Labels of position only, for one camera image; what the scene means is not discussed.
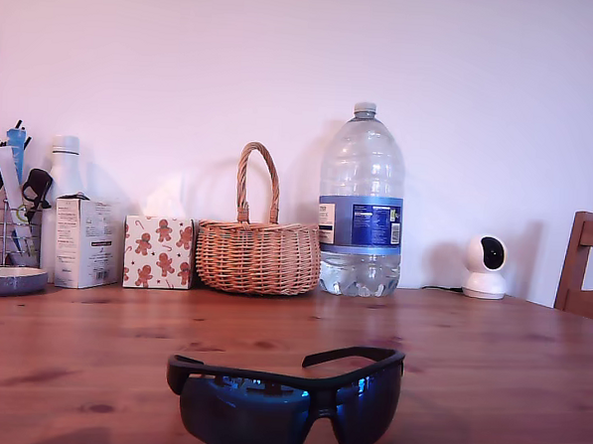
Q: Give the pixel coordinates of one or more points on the black sunglasses with blue lenses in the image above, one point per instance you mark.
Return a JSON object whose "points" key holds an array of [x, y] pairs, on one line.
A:
{"points": [[247, 408]]}

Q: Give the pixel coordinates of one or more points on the gingerbread print tissue box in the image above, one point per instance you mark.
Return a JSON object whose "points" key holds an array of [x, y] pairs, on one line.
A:
{"points": [[143, 246]]}

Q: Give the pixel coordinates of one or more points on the blue paper packet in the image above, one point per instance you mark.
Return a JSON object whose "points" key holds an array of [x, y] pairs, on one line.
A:
{"points": [[16, 142]]}

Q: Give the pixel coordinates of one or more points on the white flask bottle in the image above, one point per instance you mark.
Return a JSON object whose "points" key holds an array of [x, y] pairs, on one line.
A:
{"points": [[65, 175]]}

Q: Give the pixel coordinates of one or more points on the grey ceramic plate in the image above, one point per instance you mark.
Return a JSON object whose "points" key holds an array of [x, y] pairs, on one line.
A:
{"points": [[5, 284]]}

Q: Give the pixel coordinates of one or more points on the small white round camera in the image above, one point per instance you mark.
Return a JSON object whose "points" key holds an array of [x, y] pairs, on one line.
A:
{"points": [[482, 281]]}

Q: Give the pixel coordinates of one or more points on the large clear plastic water bottle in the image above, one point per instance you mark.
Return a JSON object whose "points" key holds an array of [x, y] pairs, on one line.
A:
{"points": [[361, 225]]}

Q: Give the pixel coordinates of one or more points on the wooden chair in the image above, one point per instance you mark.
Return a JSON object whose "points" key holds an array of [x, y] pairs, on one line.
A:
{"points": [[582, 232]]}

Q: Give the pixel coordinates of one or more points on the white paper tissue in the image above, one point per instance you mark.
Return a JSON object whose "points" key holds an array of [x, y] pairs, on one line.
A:
{"points": [[166, 200]]}

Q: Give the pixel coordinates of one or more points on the white printed carton box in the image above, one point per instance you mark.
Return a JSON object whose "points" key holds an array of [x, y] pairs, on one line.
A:
{"points": [[84, 241]]}

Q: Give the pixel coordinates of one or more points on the black plastic clip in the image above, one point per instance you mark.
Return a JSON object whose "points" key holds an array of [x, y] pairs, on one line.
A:
{"points": [[37, 178]]}

